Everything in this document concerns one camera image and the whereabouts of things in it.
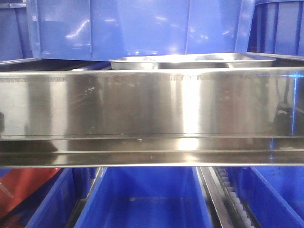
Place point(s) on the silver metal tray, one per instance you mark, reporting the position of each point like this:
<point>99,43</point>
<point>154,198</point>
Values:
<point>190,61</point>

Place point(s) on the stainless steel shelf front panel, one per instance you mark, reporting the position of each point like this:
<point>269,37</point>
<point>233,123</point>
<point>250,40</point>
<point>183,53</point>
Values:
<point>190,117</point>

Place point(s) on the blue bin lower centre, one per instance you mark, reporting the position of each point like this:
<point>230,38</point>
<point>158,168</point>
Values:
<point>146,197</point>

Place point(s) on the blue bin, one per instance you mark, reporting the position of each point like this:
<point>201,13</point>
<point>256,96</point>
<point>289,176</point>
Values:
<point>47,207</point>
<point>274,194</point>
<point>146,197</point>

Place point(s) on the large blue crate upper centre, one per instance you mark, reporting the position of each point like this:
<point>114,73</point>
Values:
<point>111,29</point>

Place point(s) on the blue bin lower left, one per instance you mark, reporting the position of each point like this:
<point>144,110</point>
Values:
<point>47,207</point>

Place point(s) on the blue bin lower right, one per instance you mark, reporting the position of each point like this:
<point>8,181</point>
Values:
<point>274,194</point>

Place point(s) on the red packet in bin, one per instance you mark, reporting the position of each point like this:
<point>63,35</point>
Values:
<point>17,184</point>

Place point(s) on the blue crate upper left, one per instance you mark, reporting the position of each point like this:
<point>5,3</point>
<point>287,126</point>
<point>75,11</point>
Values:
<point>14,33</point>

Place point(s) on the metal rail lower left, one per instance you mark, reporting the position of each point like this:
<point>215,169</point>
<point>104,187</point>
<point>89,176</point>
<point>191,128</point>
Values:
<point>80,204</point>

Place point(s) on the white roller conveyor rail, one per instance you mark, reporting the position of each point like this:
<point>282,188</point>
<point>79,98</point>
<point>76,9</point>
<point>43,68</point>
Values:
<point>225,208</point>

